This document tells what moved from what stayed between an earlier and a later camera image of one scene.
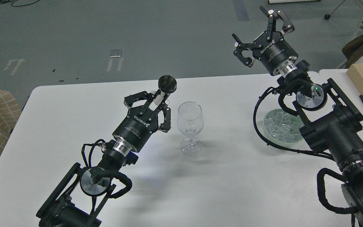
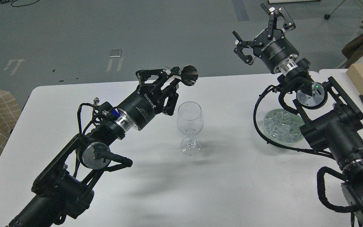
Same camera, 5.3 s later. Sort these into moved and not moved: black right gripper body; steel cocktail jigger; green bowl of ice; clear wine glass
Moved: steel cocktail jigger
Not moved: black right gripper body; green bowl of ice; clear wine glass
